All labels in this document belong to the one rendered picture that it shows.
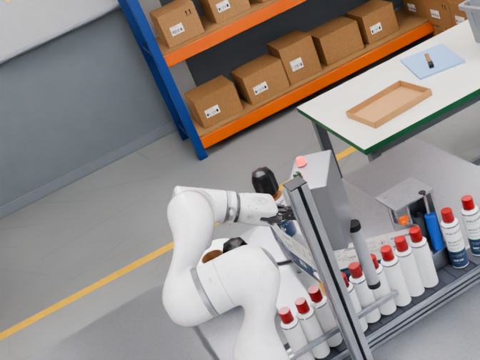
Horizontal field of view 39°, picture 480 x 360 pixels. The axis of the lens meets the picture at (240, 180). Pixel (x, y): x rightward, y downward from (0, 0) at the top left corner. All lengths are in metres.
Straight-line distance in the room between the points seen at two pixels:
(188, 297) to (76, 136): 4.93
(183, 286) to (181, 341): 1.12
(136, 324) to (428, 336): 1.08
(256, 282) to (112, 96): 4.92
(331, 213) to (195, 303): 0.48
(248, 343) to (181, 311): 0.14
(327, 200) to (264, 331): 0.43
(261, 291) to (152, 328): 1.28
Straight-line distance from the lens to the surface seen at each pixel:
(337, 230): 1.66
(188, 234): 1.31
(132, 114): 6.18
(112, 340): 2.59
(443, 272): 2.18
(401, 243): 2.00
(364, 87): 3.70
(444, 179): 2.69
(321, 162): 1.68
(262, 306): 1.28
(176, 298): 1.29
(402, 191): 2.10
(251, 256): 1.28
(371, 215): 2.51
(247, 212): 1.72
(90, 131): 6.16
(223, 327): 2.28
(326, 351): 2.02
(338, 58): 5.90
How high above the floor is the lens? 2.27
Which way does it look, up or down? 27 degrees down
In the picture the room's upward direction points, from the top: 23 degrees counter-clockwise
